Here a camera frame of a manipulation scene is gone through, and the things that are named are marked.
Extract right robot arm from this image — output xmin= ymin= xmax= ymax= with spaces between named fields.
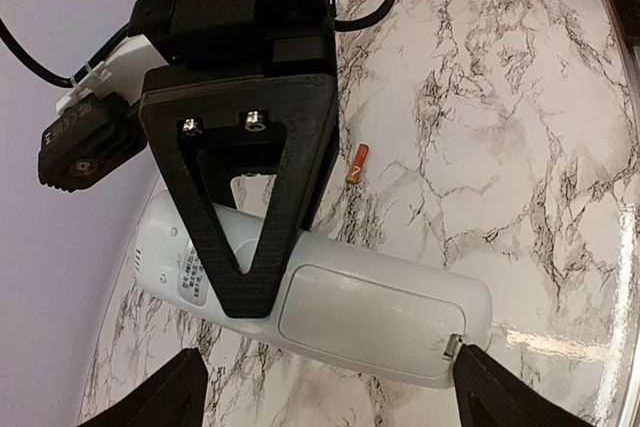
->
xmin=128 ymin=0 xmax=338 ymax=319

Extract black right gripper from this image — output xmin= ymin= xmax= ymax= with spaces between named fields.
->
xmin=128 ymin=0 xmax=337 ymax=157

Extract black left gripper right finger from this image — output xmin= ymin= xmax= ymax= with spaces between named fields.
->
xmin=453 ymin=344 xmax=591 ymax=427

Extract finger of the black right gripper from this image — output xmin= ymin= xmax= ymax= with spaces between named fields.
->
xmin=139 ymin=74 xmax=338 ymax=318

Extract orange battery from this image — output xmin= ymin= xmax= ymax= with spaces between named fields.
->
xmin=346 ymin=143 xmax=370 ymax=185

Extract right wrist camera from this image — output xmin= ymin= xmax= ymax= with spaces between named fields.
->
xmin=38 ymin=93 xmax=147 ymax=193

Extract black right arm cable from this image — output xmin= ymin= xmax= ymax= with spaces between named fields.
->
xmin=0 ymin=0 xmax=399 ymax=93

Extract white remote control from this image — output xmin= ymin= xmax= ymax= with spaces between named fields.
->
xmin=134 ymin=191 xmax=492 ymax=389

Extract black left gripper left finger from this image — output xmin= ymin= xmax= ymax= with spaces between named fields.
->
xmin=81 ymin=348 xmax=208 ymax=427

